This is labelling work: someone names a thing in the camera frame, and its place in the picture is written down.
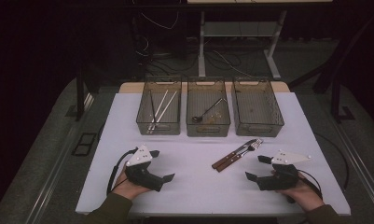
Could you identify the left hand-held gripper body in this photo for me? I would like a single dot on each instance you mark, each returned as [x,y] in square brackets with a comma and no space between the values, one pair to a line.
[141,174]

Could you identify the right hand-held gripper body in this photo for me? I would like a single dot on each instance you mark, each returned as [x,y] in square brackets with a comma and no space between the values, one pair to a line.
[278,179]

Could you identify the translucent grey bin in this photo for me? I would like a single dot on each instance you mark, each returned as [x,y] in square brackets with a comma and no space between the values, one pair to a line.
[256,109]
[172,124]
[208,93]

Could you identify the striped metal chopstick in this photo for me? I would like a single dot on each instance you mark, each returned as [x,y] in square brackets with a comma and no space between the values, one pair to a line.
[153,107]

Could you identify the white chopstick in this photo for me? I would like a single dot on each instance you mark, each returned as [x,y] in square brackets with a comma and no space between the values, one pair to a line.
[166,107]
[159,107]

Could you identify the metal spoon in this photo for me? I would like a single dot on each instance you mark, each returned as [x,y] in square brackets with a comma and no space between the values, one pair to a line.
[208,110]

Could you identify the person's left hand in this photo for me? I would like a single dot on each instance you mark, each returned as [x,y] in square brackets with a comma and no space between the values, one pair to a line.
[128,188]

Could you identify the person's right hand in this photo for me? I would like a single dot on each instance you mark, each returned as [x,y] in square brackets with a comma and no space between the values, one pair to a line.
[302,193]

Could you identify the white table cover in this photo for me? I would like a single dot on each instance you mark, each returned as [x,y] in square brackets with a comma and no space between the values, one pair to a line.
[206,196]

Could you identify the large black metal stand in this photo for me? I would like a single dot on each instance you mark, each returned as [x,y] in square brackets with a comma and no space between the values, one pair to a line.
[337,62]

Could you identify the aluminium rail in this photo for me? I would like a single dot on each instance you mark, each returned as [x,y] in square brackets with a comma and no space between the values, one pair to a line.
[57,168]
[362,168]

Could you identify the white desk frame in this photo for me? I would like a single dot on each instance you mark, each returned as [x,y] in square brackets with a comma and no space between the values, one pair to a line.
[237,29]

